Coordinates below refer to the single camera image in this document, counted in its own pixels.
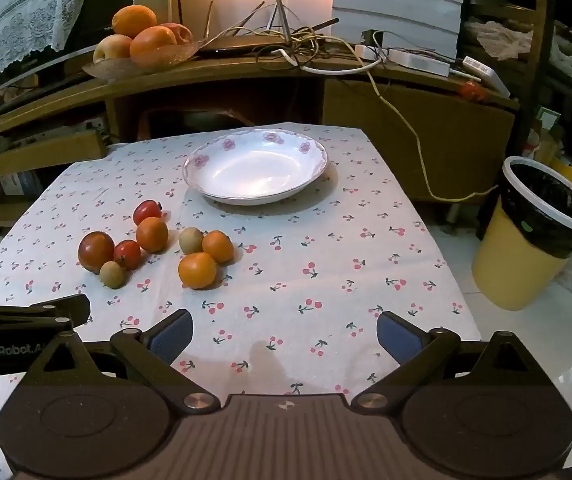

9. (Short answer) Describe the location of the white flat box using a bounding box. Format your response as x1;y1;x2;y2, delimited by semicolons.
460;56;510;98

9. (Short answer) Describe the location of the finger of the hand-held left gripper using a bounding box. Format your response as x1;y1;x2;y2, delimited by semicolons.
0;294;92;333

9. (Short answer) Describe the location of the large dark red tomato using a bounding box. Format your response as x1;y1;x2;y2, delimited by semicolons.
77;230;116;274

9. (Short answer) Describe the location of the white floral plate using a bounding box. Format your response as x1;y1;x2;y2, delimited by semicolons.
182;128;329;206

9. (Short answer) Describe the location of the orange mandarin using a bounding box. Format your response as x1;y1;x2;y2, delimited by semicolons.
202;230;235;264
136;217;169;254
178;252;217;290

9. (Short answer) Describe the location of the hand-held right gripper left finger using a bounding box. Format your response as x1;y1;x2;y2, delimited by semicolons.
25;310;219;413

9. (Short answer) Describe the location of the red apple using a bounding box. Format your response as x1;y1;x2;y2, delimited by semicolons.
163;22;193;46

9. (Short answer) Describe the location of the small greenish brown fruit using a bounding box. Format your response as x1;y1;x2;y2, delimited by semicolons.
99;261;127;289
179;227;205;255

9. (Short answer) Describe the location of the small red tomato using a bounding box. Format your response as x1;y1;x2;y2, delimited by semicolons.
132;200;163;226
113;240;143;271

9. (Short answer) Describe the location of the black bin liner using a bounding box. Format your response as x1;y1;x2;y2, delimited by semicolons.
503;160;572;260

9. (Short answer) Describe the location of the white power strip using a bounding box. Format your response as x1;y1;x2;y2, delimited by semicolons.
386;50;451;77

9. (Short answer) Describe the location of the large orange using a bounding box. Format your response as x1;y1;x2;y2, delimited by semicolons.
112;5;157;38
129;26;177;67

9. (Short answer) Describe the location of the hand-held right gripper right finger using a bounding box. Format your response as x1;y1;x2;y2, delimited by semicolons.
351;311;554;412

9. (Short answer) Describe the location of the woven fruit tray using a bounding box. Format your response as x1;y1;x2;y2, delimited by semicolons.
82;40;207;81

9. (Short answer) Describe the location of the black bin white rim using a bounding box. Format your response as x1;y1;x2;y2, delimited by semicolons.
470;156;572;312

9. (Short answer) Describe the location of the white cable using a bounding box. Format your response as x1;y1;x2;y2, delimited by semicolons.
271;49;381;75

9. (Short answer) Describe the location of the yellow cable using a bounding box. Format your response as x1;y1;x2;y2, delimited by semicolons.
366;67;499;203

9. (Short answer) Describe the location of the pale yellow apple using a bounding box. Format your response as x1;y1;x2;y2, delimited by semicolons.
93;35;133;64

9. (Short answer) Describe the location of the cherry print tablecloth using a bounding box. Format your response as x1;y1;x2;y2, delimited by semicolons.
0;122;484;480

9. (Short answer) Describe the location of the white lace cloth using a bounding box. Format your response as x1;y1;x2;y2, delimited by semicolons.
0;0;94;98

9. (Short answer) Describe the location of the wooden shelf unit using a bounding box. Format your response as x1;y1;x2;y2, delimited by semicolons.
466;0;572;161

